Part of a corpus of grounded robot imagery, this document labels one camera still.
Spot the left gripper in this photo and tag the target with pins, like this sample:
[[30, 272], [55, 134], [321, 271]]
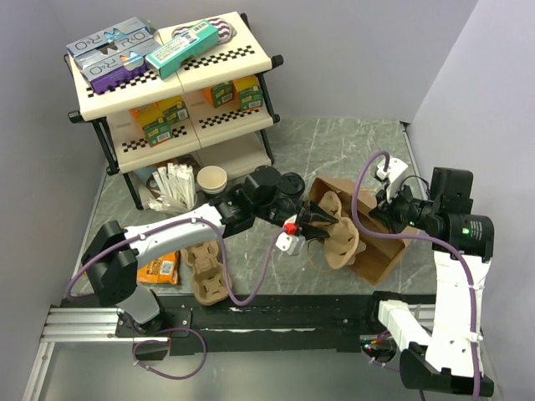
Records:
[[310, 215]]

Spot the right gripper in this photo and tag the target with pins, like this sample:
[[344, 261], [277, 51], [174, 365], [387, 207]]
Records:
[[384, 211]]

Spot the cardboard cup carrier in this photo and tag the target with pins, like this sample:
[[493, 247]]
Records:
[[343, 244], [208, 282]]

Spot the brown paper bag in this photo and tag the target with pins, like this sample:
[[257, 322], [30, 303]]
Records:
[[375, 263]]

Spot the black plastic cup lid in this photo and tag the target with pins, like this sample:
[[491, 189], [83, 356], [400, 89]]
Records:
[[292, 185]]

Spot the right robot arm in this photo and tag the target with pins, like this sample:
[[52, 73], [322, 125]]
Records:
[[447, 358]]

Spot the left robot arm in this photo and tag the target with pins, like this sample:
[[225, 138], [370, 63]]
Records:
[[114, 256]]

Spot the purple wavy round pack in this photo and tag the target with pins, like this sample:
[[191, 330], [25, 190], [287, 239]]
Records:
[[225, 30]]

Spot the stacked paper cup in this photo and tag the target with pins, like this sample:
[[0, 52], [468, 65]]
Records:
[[212, 180]]

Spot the cup of straws and napkins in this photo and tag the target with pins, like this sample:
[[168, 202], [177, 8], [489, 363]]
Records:
[[173, 188]]

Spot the cream three-tier shelf rack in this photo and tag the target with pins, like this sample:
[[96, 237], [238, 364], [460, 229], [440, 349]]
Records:
[[226, 136]]

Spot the yellow green box right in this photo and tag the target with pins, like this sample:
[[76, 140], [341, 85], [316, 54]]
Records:
[[248, 92]]

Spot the orange snack bag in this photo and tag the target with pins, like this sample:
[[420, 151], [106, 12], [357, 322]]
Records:
[[164, 270]]

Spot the orange green box right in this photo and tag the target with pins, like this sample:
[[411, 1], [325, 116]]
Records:
[[219, 94]]

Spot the yellow green snack box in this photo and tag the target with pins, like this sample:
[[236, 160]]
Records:
[[174, 110]]

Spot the orange green snack box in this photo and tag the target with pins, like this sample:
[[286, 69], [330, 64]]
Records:
[[147, 115]]

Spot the teal carton box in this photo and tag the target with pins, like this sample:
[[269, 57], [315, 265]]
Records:
[[168, 58]]

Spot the purple RO box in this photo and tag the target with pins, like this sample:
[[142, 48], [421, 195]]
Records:
[[122, 61]]

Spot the silver blue RO box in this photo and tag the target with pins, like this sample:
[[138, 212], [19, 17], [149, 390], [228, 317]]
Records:
[[109, 35]]

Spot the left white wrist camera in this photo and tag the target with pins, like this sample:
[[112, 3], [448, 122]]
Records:
[[290, 241]]

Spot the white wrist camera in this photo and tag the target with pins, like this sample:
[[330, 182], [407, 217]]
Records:
[[391, 173], [290, 241]]

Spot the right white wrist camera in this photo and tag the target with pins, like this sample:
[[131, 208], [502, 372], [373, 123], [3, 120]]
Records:
[[391, 173]]

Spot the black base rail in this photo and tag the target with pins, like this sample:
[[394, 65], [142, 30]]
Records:
[[268, 323]]

